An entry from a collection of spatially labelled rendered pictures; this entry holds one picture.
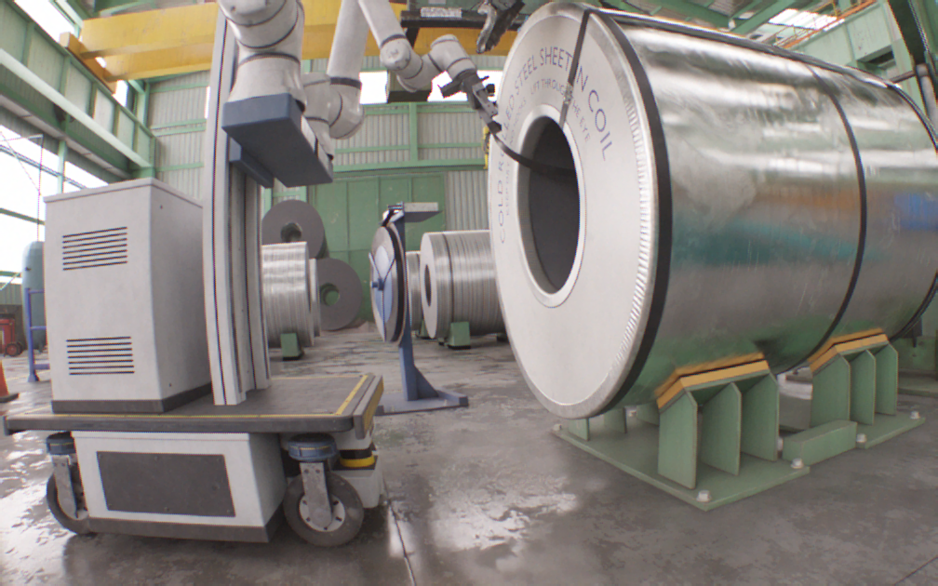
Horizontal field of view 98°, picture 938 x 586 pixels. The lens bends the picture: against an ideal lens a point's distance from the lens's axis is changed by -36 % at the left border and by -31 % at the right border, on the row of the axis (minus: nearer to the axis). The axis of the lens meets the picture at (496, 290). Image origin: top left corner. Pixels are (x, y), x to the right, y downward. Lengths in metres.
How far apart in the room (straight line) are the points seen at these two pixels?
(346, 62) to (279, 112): 0.78
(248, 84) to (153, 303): 0.51
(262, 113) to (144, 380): 0.63
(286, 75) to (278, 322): 5.21
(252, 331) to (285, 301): 4.68
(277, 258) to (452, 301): 2.04
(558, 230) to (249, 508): 1.30
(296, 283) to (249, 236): 4.68
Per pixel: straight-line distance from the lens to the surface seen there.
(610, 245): 1.25
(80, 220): 1.41
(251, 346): 1.57
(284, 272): 6.29
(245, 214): 1.60
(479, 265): 6.41
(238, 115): 1.20
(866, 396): 1.93
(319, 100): 1.72
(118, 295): 1.33
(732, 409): 1.47
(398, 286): 2.81
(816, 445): 1.61
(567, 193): 1.92
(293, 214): 12.71
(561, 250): 1.86
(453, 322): 6.49
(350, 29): 1.97
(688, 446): 1.40
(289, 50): 1.28
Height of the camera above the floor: 0.52
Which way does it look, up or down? 1 degrees up
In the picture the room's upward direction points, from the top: 4 degrees counter-clockwise
